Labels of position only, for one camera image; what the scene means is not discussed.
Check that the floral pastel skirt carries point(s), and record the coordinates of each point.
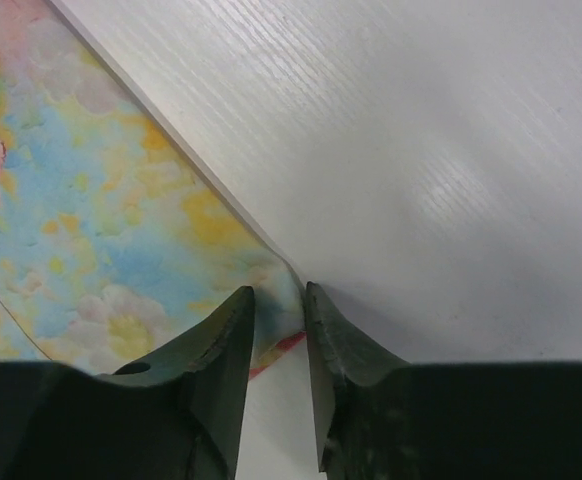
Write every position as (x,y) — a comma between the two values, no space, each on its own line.
(111,245)

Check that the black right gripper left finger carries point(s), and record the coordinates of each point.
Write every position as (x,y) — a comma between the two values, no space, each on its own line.
(175,413)

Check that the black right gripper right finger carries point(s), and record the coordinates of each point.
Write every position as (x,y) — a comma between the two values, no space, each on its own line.
(377,416)

